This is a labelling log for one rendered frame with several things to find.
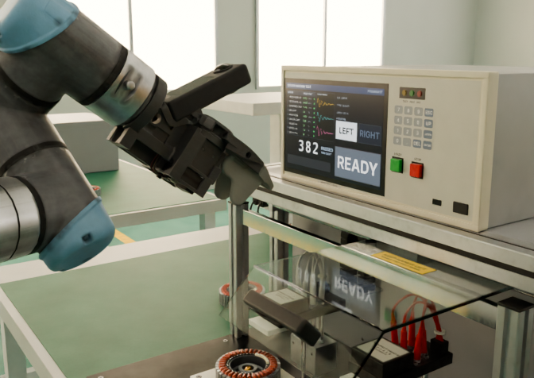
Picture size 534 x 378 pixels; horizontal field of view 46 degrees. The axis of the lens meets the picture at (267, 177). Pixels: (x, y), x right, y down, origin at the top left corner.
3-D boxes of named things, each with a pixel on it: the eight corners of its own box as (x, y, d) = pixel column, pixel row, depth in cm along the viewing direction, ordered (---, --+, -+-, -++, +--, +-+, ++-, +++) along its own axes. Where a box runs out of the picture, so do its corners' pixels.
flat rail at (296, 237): (510, 336, 74) (512, 312, 74) (235, 221, 124) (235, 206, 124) (516, 333, 75) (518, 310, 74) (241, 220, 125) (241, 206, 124)
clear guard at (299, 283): (340, 399, 62) (342, 344, 61) (218, 316, 81) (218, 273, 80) (533, 321, 80) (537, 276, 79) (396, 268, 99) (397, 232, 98)
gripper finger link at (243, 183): (252, 219, 78) (199, 183, 73) (275, 179, 79) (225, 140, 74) (266, 225, 76) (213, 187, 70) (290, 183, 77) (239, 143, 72)
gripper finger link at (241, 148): (241, 171, 76) (191, 133, 71) (249, 159, 77) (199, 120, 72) (264, 178, 73) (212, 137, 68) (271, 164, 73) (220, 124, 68)
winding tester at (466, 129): (477, 233, 80) (489, 71, 76) (280, 177, 116) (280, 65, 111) (629, 194, 102) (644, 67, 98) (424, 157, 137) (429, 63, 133)
